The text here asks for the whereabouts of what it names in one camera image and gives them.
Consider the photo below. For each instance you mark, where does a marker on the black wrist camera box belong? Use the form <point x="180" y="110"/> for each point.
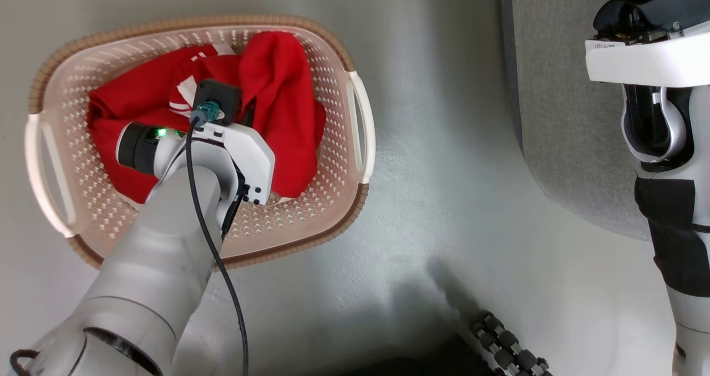
<point x="638" y="13"/>
<point x="219" y="93"/>

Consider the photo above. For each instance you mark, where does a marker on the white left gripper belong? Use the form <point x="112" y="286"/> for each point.
<point x="252" y="154"/>

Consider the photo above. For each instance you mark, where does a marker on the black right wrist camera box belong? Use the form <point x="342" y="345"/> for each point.
<point x="638" y="13"/>

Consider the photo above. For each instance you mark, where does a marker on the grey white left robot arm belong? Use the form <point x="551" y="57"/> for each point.
<point x="161" y="265"/>

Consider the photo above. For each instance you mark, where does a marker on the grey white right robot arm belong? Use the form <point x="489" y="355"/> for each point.
<point x="674" y="237"/>

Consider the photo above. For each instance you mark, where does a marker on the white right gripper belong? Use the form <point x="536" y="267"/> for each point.
<point x="649" y="62"/>

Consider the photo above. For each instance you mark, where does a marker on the grey fabric sofa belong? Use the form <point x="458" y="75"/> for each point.
<point x="560" y="115"/>

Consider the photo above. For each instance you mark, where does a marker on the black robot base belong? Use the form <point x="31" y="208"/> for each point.
<point x="444" y="359"/>

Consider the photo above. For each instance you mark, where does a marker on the cream laundry basket brown rim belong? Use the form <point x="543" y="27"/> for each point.
<point x="310" y="220"/>

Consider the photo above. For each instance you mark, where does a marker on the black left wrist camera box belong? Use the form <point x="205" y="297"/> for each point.
<point x="219" y="93"/>

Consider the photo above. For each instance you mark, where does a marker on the red and white clothing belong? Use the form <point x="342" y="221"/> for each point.
<point x="277" y="87"/>

